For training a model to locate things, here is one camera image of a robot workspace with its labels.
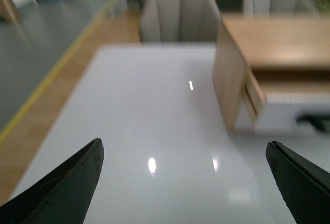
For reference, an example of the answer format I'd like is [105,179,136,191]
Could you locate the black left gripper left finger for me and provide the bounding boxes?
[1,138,104,223]

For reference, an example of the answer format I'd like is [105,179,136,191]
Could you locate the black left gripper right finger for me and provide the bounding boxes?
[266,141,329,223]

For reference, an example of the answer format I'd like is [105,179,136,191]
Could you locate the white drawer with wooden front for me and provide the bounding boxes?
[235,70,329,135]

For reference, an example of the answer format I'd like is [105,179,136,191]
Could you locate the wooden drawer cabinet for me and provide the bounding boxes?
[212,14,329,133]

